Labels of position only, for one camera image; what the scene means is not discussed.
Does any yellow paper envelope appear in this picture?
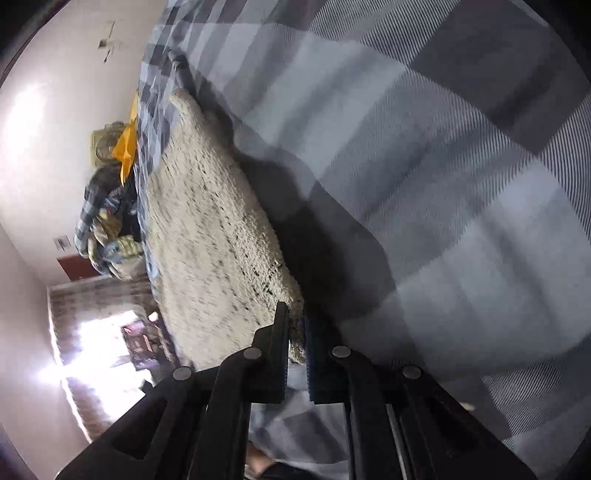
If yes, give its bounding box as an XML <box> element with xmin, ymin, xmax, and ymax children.
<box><xmin>112</xmin><ymin>92</ymin><xmax>139</xmax><ymax>181</ymax></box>

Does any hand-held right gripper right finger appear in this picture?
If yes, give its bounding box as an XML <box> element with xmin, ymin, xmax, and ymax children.
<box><xmin>304</xmin><ymin>313</ymin><xmax>539</xmax><ymax>480</ymax></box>

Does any blue checkered bed sheet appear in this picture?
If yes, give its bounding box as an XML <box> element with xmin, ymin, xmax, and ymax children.
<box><xmin>134</xmin><ymin>0</ymin><xmax>591</xmax><ymax>480</ymax></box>

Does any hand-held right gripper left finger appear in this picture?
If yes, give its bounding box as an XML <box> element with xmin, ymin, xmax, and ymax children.
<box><xmin>55</xmin><ymin>302</ymin><xmax>290</xmax><ymax>480</ymax></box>

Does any beige box fan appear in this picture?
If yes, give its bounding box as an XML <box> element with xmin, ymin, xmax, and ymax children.
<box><xmin>90</xmin><ymin>121</ymin><xmax>125</xmax><ymax>164</ymax></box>

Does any cream plaid button shirt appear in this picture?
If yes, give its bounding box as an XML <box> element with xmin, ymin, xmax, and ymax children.
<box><xmin>143</xmin><ymin>88</ymin><xmax>308</xmax><ymax>370</ymax></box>

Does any pile of checkered bedding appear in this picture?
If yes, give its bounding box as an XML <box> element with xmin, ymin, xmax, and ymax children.
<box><xmin>74</xmin><ymin>161</ymin><xmax>148</xmax><ymax>280</ymax></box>

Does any wall socket with wires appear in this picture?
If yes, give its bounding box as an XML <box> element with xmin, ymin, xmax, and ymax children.
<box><xmin>98</xmin><ymin>21</ymin><xmax>122</xmax><ymax>63</ymax></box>

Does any red-brown door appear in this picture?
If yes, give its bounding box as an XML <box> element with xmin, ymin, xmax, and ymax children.
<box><xmin>58</xmin><ymin>256</ymin><xmax>100</xmax><ymax>280</ymax></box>

